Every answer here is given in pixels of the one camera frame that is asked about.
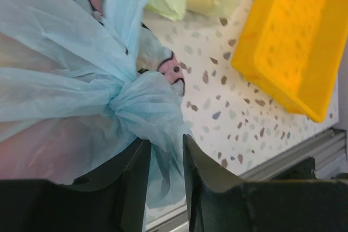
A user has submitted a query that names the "light blue plastic bag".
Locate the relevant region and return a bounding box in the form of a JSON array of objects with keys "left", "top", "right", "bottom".
[{"left": 1, "top": 0, "right": 190, "bottom": 209}]

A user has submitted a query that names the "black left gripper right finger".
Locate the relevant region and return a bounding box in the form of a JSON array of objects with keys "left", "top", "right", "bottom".
[{"left": 183, "top": 135, "right": 347, "bottom": 231}]

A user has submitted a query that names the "yellow plastic tray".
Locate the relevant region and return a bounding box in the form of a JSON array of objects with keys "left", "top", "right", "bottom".
[{"left": 231, "top": 0, "right": 347, "bottom": 123}]

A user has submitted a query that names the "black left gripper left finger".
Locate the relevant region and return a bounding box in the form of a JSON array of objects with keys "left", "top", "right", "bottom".
[{"left": 1, "top": 139, "right": 151, "bottom": 231}]

